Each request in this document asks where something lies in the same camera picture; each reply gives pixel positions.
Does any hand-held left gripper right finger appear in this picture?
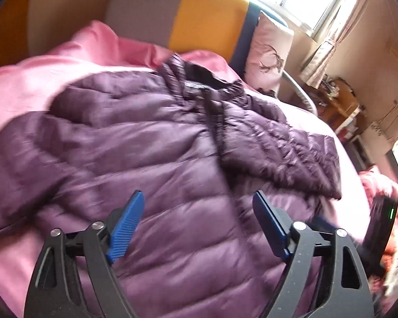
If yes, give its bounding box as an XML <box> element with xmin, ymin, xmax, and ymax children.
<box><xmin>252</xmin><ymin>190</ymin><xmax>375</xmax><ymax>318</ymax></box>

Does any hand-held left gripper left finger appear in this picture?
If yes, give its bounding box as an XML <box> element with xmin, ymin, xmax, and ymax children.
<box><xmin>25</xmin><ymin>190</ymin><xmax>146</xmax><ymax>318</ymax></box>

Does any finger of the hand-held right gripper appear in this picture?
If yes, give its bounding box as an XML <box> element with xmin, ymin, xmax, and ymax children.
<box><xmin>311</xmin><ymin>215</ymin><xmax>364</xmax><ymax>250</ymax></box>

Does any purple quilted down jacket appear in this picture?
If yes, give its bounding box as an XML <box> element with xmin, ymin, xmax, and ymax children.
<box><xmin>0</xmin><ymin>55</ymin><xmax>343</xmax><ymax>318</ymax></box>

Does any red floral blanket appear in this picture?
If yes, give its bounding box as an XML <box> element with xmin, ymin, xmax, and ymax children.
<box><xmin>358</xmin><ymin>167</ymin><xmax>398</xmax><ymax>305</ymax></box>

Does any wooden desk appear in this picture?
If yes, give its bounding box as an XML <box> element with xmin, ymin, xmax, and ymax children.
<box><xmin>313</xmin><ymin>76</ymin><xmax>369</xmax><ymax>140</ymax></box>

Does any deer print pillow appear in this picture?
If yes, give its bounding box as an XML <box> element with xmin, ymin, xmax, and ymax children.
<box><xmin>244</xmin><ymin>11</ymin><xmax>295</xmax><ymax>98</ymax></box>

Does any pink duvet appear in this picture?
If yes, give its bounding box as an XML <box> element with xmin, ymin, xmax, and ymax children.
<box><xmin>0</xmin><ymin>20</ymin><xmax>243</xmax><ymax>318</ymax></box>

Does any beige curtain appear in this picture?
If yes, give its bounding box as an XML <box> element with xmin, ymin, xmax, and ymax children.
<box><xmin>298</xmin><ymin>0</ymin><xmax>376</xmax><ymax>90</ymax></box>

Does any grey yellow padded headboard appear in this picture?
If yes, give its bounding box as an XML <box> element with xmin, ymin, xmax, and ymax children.
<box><xmin>105</xmin><ymin>0</ymin><xmax>290</xmax><ymax>77</ymax></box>

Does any orange wooden panel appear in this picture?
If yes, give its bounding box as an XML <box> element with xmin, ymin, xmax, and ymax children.
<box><xmin>0</xmin><ymin>0</ymin><xmax>34</xmax><ymax>71</ymax></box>

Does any white curved rail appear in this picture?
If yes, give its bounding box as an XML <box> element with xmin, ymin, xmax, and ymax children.
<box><xmin>280</xmin><ymin>70</ymin><xmax>318</xmax><ymax>114</ymax></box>

